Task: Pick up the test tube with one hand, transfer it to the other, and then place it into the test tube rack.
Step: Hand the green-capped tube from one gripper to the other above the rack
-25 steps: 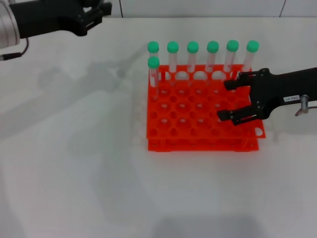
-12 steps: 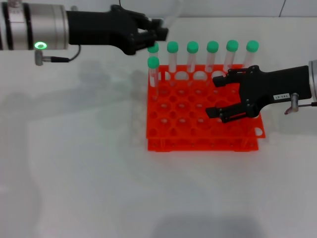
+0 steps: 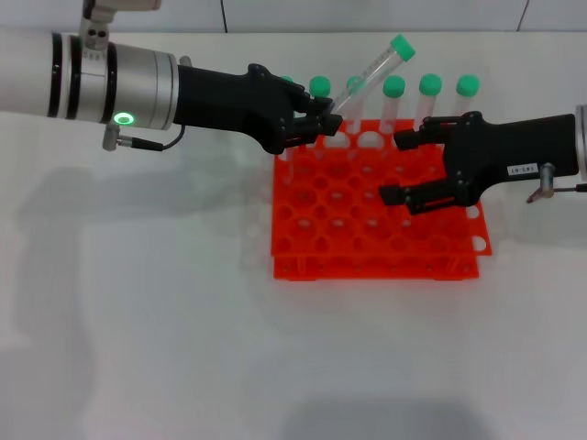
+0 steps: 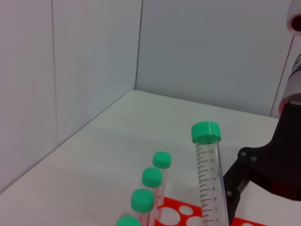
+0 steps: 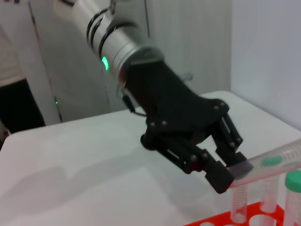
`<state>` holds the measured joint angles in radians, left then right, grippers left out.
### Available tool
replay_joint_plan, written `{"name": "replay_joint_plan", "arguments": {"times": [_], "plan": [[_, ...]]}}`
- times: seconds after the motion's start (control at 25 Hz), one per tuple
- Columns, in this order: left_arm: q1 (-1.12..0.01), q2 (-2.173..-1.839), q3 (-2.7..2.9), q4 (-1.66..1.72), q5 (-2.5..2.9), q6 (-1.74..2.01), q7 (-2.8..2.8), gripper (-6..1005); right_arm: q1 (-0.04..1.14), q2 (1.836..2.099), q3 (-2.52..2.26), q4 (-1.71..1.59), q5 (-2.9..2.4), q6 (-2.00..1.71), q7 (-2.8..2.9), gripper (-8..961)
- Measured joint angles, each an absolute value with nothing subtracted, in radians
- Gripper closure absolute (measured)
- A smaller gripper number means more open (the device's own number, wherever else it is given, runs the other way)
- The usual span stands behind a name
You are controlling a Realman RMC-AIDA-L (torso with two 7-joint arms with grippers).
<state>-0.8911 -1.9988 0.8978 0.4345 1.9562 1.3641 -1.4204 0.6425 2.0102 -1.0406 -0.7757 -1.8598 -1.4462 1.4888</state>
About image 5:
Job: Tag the orange test tube rack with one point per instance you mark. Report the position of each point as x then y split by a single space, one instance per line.
258 215

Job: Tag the clear tube with green cap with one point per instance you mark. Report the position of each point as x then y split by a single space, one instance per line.
240 202
294 181
282 155
270 195

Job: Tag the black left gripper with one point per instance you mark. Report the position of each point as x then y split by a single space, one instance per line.
169 106

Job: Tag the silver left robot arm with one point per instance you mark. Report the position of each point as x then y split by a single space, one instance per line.
110 35

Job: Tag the white cabinet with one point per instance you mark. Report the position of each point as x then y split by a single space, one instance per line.
70 70

